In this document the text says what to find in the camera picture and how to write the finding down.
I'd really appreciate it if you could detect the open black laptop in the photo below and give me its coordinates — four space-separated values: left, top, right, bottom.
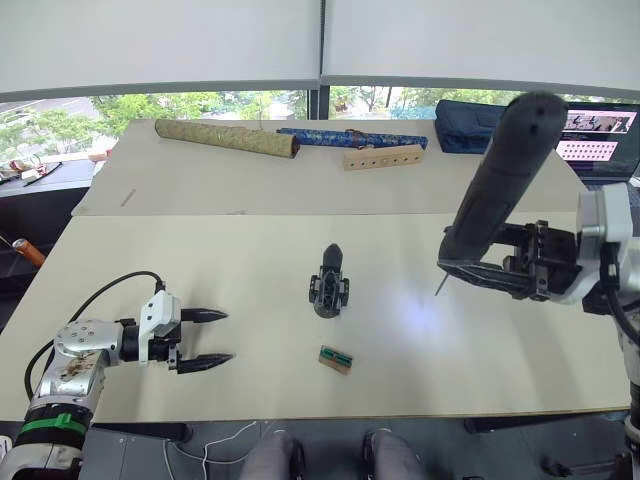
553 101 640 184

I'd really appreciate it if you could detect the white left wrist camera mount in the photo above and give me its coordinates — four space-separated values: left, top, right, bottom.
137 289 184 362

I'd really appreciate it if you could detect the blue patterned scroll tube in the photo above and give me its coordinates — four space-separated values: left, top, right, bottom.
275 127 430 151

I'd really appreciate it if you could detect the black table frame bar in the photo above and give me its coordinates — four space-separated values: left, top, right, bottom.
463 413 627 436
88 422 194 445

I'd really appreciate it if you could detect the dark blue fabric bag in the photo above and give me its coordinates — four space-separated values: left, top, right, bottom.
434 98 517 155

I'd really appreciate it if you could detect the wooden block with holes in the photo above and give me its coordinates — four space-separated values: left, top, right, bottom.
342 145 425 173

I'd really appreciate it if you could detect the black side desk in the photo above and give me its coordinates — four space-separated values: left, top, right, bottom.
0 158 97 331

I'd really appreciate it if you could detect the black spare gripper assembly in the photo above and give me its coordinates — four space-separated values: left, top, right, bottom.
306 242 352 320

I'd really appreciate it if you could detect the brown wooden handle tool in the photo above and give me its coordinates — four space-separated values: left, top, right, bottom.
11 238 48 267

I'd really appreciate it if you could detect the white roller blind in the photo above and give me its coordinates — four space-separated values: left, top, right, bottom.
319 0 640 104
0 0 322 104

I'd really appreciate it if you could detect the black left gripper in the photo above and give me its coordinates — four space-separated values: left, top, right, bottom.
148 307 236 377

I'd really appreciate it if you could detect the grey rounded shape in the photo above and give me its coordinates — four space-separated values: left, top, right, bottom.
361 428 427 480
243 430 307 480

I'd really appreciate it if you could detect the black electric screwdriver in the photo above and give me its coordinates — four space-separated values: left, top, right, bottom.
433 91 571 297

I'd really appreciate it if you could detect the thin white cable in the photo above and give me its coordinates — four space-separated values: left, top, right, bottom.
164 419 262 467

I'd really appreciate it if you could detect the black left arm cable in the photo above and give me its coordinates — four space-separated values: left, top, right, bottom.
24 270 167 401

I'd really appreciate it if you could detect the dark window frame post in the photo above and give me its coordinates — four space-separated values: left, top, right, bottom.
306 74 332 122

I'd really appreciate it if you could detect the small wooden green screw block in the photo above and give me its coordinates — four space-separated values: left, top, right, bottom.
317 344 355 376

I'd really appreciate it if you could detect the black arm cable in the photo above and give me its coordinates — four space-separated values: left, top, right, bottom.
24 270 167 401
601 242 640 351

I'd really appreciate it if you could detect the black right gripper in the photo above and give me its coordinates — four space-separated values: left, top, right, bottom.
437 218 584 303

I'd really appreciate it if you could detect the olive gold scroll tube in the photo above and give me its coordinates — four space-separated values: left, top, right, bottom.
154 118 302 161

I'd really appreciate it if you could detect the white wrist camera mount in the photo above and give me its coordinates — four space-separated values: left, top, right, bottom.
137 289 184 362
544 182 635 307

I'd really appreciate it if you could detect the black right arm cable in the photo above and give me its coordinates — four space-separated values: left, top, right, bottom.
601 242 640 351

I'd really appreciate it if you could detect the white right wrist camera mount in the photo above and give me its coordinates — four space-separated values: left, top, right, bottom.
544 182 635 307

